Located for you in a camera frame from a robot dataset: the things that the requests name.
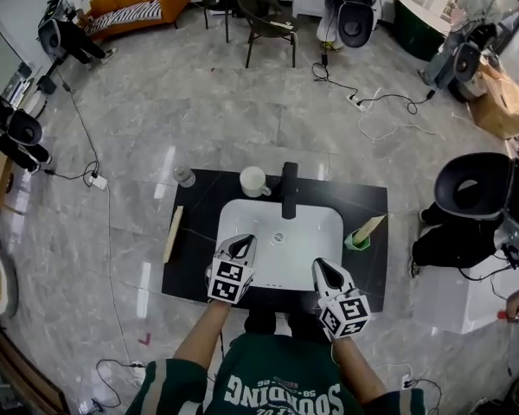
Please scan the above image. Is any cardboard box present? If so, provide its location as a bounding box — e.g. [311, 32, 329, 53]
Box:
[469, 58, 519, 140]

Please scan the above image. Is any white floor cable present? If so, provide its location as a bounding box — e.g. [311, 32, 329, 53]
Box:
[106, 186, 135, 365]

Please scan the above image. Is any dark vanity cabinet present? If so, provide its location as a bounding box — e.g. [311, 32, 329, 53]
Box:
[160, 169, 389, 315]

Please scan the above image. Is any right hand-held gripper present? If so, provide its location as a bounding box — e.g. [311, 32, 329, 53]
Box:
[311, 258, 372, 342]

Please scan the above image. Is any person's right forearm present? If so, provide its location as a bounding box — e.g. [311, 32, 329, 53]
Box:
[331, 337, 388, 401]

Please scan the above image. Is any person's left forearm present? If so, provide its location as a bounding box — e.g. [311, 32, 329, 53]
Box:
[172, 298, 233, 369]

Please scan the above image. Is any white round low table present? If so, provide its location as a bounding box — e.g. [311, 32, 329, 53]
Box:
[23, 78, 48, 118]

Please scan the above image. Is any person's leg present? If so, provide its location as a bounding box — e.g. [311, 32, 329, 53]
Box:
[244, 308, 279, 336]
[287, 312, 330, 343]

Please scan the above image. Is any striped blanket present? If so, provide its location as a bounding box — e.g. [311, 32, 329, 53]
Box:
[86, 0, 163, 34]

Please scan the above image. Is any person's green printed shirt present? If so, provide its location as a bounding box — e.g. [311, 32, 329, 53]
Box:
[125, 334, 427, 415]

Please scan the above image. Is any person's right leg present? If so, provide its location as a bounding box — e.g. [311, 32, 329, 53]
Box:
[287, 312, 330, 343]

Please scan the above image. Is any black metal chair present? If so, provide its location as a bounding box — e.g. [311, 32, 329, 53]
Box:
[201, 0, 254, 43]

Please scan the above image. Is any white bathtub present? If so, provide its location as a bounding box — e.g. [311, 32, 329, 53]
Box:
[413, 227, 519, 336]

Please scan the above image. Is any white mug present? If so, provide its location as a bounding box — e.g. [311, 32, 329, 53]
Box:
[239, 165, 272, 198]

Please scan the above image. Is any clear glass jar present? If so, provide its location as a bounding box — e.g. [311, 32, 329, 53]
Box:
[172, 165, 196, 188]

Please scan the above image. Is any white sink basin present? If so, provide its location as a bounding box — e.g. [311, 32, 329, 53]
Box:
[215, 198, 345, 291]

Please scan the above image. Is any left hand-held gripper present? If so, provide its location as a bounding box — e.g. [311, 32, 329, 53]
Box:
[205, 233, 258, 305]

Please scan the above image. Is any black floor cable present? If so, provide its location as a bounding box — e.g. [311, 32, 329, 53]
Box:
[95, 358, 146, 408]

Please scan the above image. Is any person's left leg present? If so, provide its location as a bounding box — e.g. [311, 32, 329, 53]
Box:
[244, 308, 279, 336]

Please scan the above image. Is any dark rattan chair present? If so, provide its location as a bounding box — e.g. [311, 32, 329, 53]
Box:
[236, 0, 299, 69]

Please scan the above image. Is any brown wooden cabinet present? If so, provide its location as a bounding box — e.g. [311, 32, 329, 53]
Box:
[0, 317, 70, 415]

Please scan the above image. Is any black faucet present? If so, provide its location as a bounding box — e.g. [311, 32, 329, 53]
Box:
[280, 161, 299, 220]

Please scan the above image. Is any white egg shaped cushion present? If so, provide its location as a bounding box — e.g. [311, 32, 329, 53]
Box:
[0, 248, 19, 319]

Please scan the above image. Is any dark green counter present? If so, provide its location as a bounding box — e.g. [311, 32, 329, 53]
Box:
[391, 0, 453, 62]

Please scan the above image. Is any green hexagonal cup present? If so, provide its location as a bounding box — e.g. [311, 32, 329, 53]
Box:
[343, 227, 372, 252]

